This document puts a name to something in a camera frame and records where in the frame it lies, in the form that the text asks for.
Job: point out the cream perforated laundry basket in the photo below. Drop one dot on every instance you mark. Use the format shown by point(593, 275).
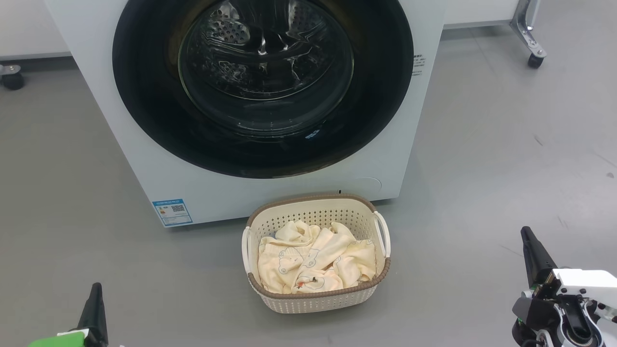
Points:
point(313, 303)

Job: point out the white front-load washing machine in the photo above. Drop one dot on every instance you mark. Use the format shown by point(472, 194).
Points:
point(120, 144)

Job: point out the glass washing machine door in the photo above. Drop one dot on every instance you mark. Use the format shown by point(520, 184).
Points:
point(144, 111)

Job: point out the black caster wheel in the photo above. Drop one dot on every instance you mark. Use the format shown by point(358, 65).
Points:
point(13, 79)

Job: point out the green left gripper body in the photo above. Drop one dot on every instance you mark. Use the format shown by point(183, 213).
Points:
point(58, 340)

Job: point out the pale yellow garment blue cuff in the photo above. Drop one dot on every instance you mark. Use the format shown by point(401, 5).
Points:
point(347, 260)

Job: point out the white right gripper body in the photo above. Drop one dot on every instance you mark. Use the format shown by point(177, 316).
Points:
point(585, 284)

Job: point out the blue energy label sticker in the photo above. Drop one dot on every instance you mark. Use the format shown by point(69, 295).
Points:
point(172, 212)

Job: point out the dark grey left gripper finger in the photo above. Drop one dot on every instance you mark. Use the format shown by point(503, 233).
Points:
point(95, 313)

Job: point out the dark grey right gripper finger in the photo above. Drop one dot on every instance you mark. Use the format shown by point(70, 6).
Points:
point(535, 260)

